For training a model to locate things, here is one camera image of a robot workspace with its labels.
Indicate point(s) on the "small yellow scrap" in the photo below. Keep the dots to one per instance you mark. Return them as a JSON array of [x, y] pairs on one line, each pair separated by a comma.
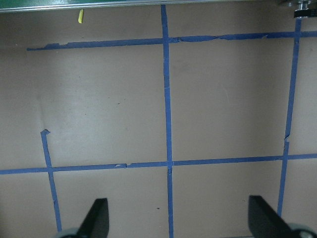
[[80, 16]]

